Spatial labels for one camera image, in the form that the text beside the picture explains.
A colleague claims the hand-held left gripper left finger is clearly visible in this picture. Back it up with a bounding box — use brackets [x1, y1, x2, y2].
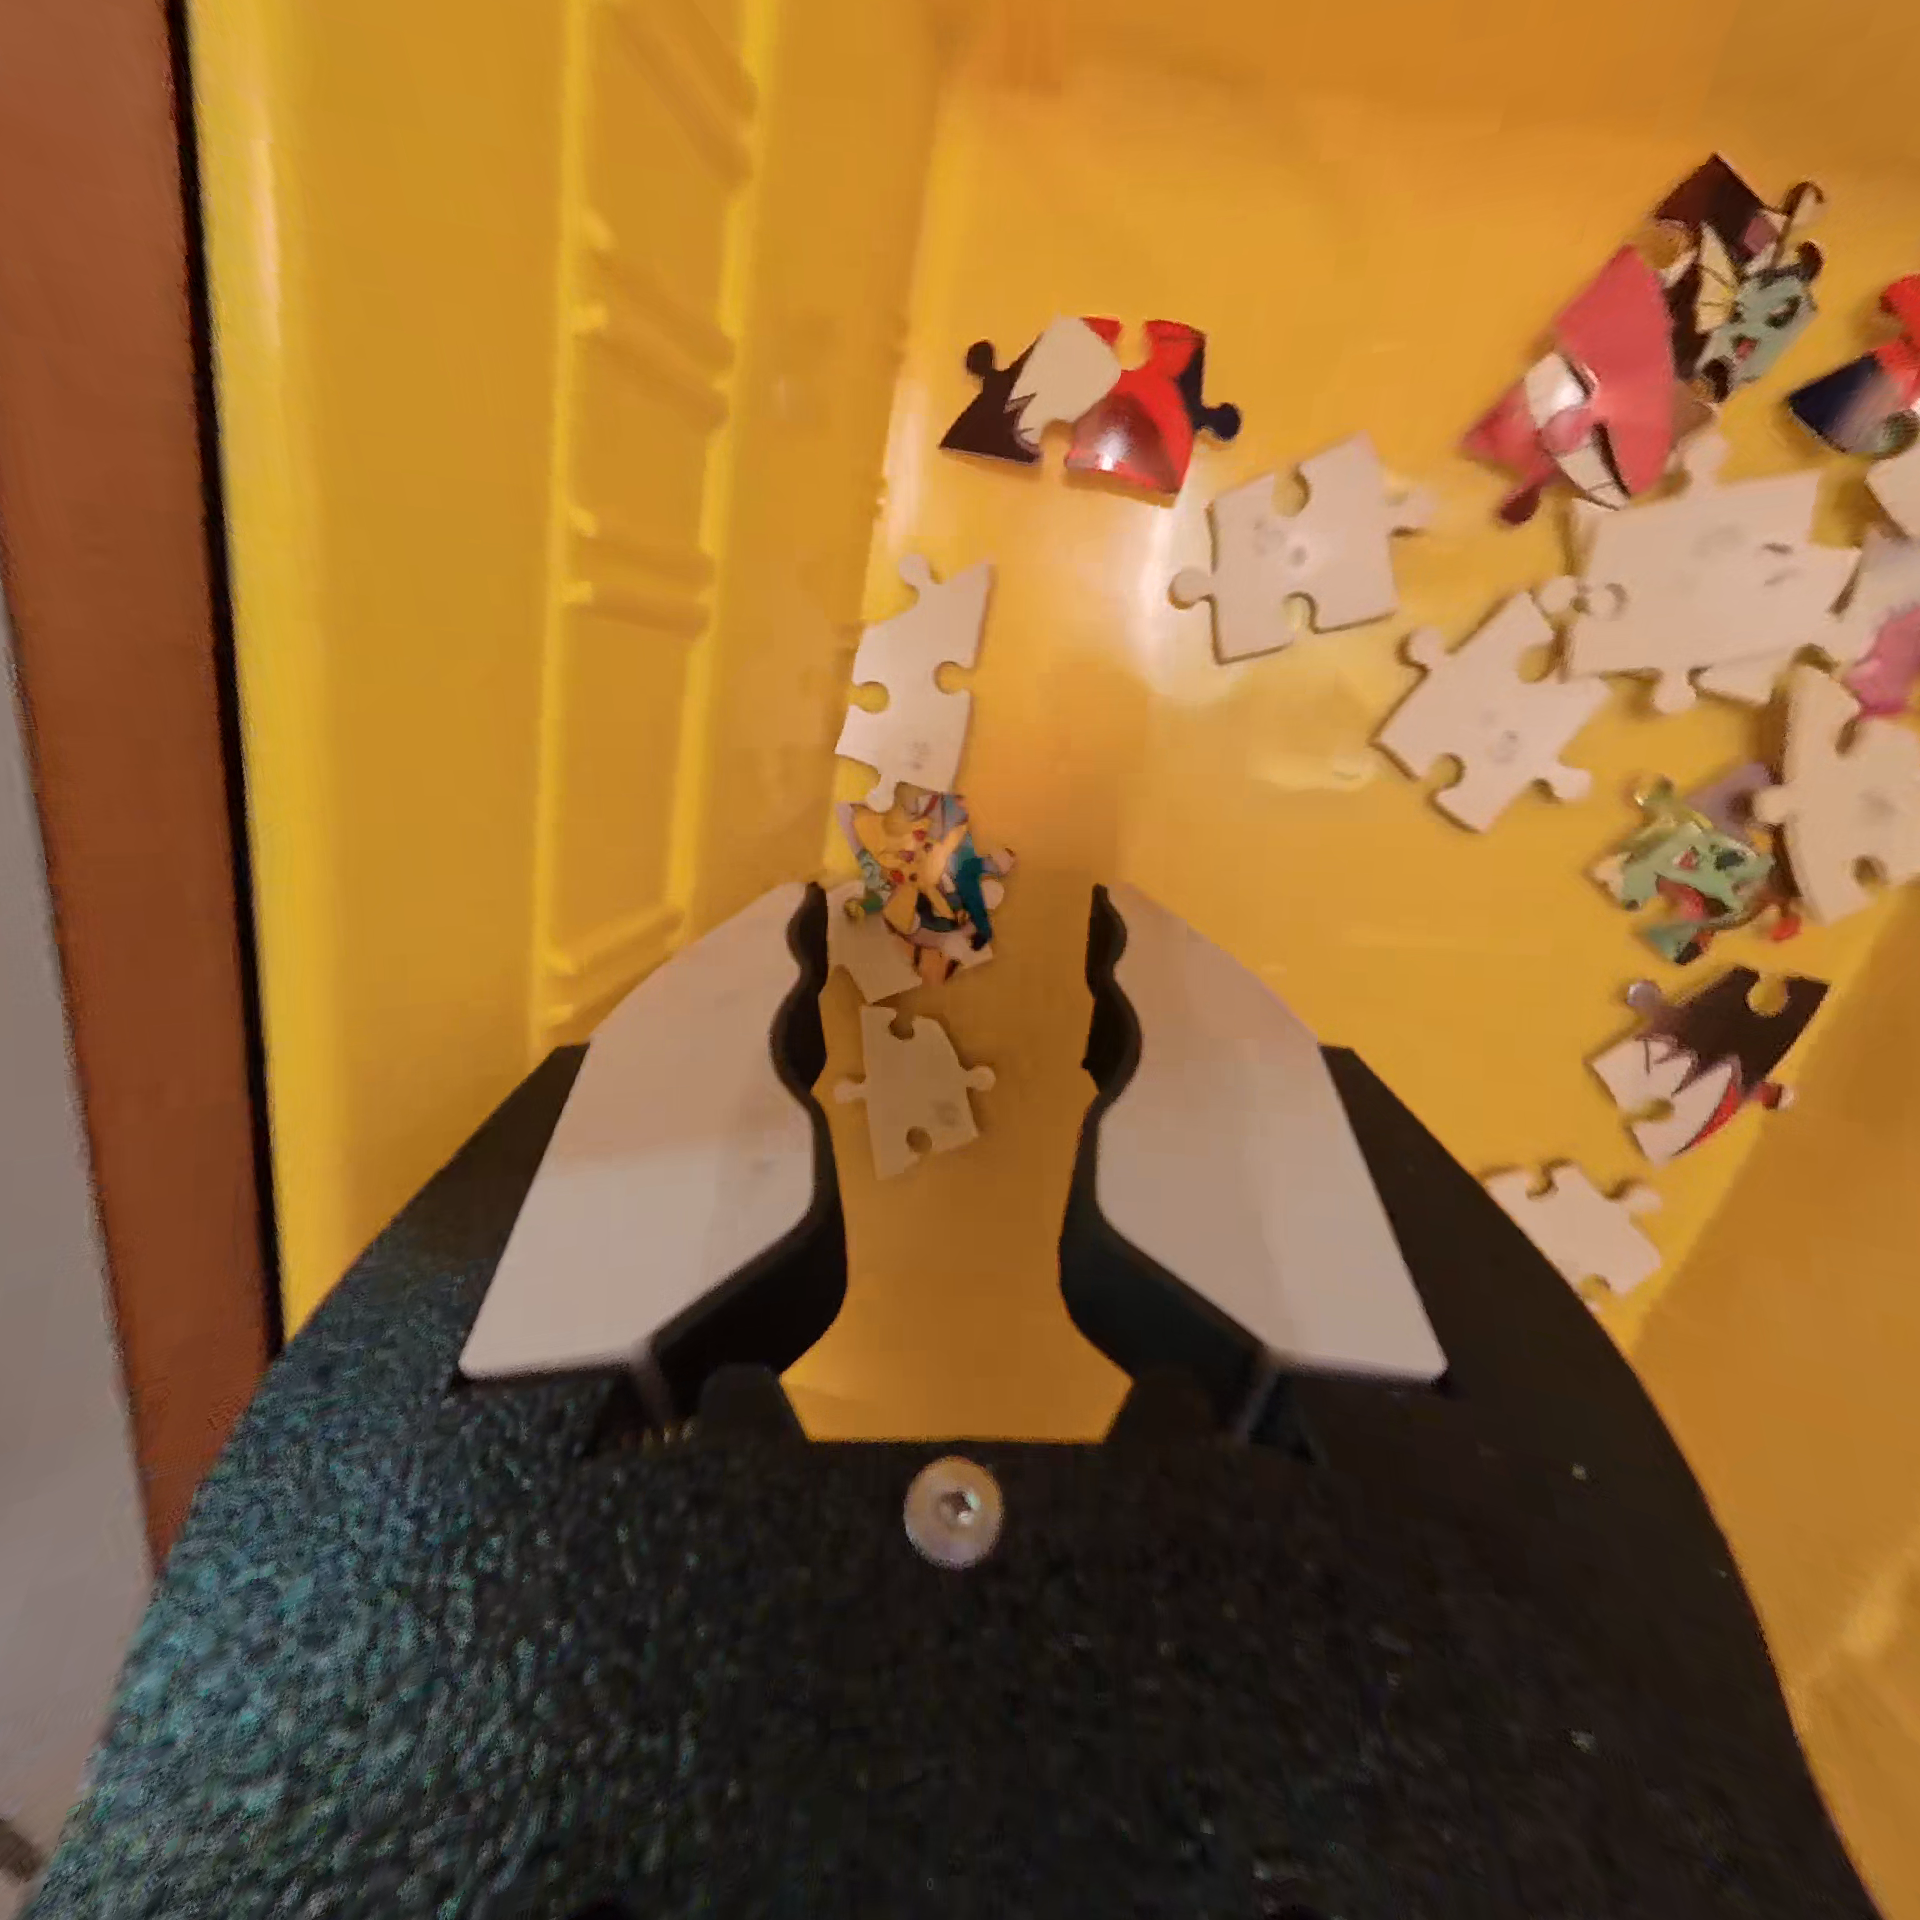
[456, 883, 853, 1432]

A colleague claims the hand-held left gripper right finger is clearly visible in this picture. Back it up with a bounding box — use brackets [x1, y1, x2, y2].
[1057, 883, 1450, 1444]

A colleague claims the white jigsaw puzzle piece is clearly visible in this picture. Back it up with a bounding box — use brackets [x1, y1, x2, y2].
[830, 1002, 996, 1181]

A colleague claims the yellow print jigsaw piece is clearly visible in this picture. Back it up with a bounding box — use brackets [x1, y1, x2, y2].
[839, 790, 1018, 985]

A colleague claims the yellow plastic bin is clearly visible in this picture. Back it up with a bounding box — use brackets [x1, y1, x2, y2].
[188, 0, 1920, 1920]

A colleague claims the heap of mixed puzzle pieces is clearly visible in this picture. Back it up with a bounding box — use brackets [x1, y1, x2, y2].
[834, 152, 1920, 1305]

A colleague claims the brown-edged table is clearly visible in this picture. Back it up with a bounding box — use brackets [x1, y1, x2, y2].
[0, 0, 284, 1569]

